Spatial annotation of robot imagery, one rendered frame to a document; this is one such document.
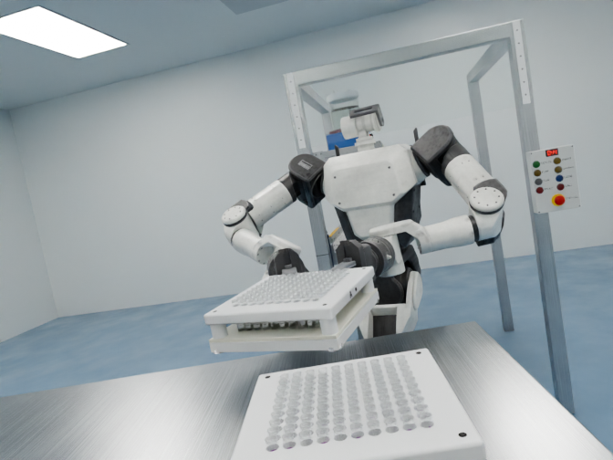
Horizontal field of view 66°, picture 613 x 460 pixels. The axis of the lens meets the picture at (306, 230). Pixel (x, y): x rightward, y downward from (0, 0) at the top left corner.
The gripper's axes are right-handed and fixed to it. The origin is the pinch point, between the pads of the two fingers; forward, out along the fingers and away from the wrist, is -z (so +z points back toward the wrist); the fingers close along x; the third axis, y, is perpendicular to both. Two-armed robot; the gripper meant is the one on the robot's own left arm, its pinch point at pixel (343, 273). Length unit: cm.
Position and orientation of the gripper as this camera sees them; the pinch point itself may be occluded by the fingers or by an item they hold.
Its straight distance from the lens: 98.8
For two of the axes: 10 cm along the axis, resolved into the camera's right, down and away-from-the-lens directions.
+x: 1.8, 9.8, 1.0
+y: -8.3, 1.0, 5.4
